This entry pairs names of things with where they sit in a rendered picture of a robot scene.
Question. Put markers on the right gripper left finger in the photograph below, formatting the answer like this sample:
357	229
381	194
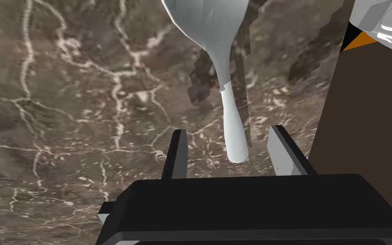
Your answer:
177	156

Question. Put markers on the white spoon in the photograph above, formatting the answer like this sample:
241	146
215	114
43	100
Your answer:
216	30

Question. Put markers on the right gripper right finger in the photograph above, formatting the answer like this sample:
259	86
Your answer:
286	158

